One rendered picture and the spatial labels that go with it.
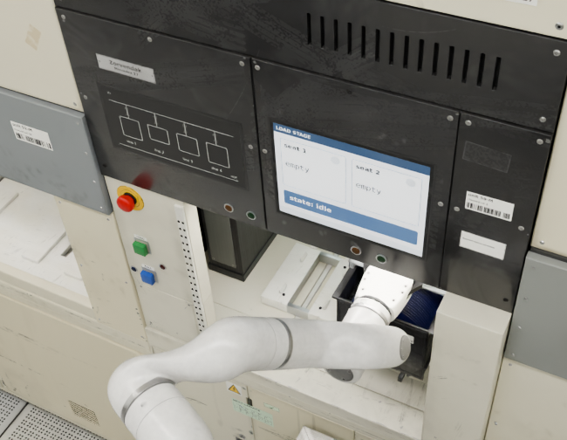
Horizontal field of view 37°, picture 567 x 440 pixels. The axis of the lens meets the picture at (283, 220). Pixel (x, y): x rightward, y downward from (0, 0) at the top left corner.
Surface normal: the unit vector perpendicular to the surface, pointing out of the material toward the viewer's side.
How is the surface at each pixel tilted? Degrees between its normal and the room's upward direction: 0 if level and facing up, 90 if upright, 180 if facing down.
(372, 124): 90
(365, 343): 40
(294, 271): 0
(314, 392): 0
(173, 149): 90
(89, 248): 90
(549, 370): 90
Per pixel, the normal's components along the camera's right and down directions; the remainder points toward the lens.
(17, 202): -0.05, -0.70
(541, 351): -0.46, 0.65
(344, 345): 0.08, -0.10
